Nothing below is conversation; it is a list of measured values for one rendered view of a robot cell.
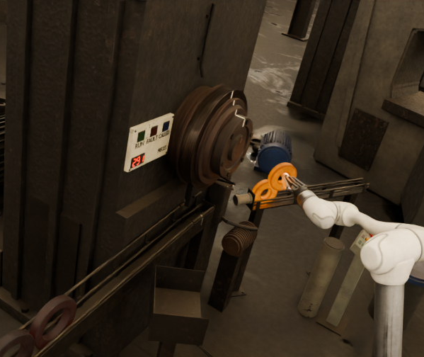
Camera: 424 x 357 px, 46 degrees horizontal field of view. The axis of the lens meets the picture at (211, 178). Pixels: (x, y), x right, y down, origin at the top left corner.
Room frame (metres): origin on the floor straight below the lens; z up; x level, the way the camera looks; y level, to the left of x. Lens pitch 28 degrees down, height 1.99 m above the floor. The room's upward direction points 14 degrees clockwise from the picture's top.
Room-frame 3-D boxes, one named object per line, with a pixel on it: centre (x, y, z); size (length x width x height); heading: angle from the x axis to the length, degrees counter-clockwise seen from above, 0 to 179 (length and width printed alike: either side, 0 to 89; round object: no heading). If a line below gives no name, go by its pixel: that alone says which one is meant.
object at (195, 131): (2.02, 0.03, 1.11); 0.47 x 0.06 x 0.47; 156
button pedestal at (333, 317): (2.34, -0.92, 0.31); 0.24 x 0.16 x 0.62; 156
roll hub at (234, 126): (1.98, -0.06, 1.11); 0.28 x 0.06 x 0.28; 156
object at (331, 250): (2.37, -0.76, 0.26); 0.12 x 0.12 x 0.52
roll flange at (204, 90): (2.06, 0.11, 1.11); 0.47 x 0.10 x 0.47; 156
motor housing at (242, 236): (2.27, -0.23, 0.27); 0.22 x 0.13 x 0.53; 156
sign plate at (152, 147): (1.76, 0.27, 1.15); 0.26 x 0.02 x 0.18; 156
